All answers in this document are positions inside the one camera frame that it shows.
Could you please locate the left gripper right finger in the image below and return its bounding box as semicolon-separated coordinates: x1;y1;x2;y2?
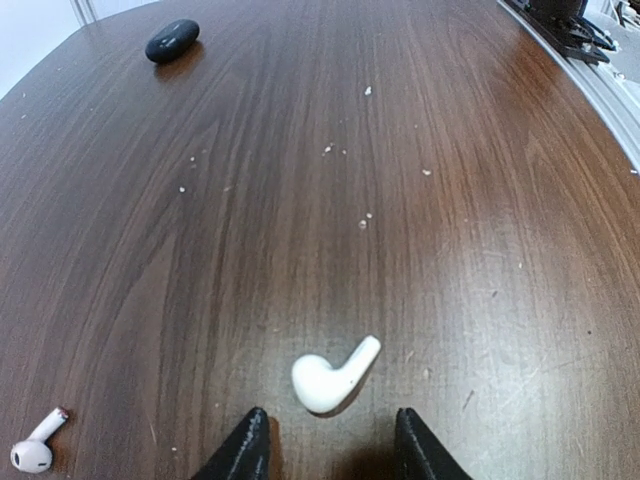
394;408;472;480

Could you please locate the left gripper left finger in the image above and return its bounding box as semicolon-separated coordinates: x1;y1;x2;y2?
192;407;270;480

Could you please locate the black earbud charging case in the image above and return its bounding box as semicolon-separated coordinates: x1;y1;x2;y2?
145;19;200;64

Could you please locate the white earbud lower middle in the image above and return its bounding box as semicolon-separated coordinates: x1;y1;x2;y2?
291;335;381;415

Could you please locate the white earbud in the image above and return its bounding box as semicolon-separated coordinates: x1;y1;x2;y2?
291;335;381;415
10;407;70;474

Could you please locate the white earbud lower left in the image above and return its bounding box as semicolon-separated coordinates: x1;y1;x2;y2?
10;407;70;474

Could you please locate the front aluminium rail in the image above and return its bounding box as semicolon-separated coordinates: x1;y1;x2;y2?
497;1;639;176

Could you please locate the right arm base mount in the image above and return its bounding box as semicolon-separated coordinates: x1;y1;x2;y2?
505;1;617;65

